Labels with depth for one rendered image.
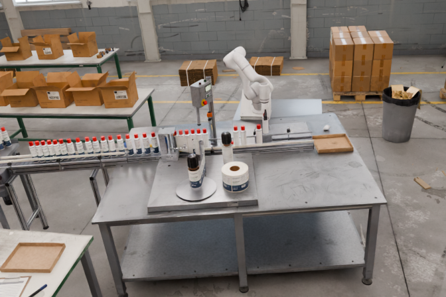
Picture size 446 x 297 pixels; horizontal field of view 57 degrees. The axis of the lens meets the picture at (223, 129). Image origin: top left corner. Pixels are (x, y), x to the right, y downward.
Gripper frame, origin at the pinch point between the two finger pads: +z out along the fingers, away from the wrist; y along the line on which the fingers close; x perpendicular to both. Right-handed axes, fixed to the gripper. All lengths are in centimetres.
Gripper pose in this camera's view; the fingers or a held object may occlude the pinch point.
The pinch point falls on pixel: (265, 117)
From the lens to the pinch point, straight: 370.3
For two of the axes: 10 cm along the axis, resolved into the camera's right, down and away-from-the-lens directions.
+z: 0.8, 8.9, 4.5
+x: 10.0, -0.7, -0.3
